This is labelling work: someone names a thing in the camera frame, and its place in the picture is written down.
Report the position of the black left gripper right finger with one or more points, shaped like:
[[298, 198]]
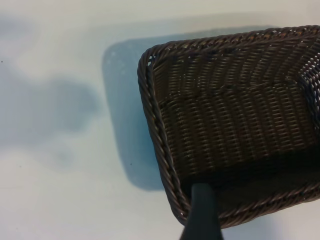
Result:
[[210, 222]]

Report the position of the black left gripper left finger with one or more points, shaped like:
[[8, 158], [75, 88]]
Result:
[[195, 222]]

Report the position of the dark brown wicker basket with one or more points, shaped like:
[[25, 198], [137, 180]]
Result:
[[237, 112]]

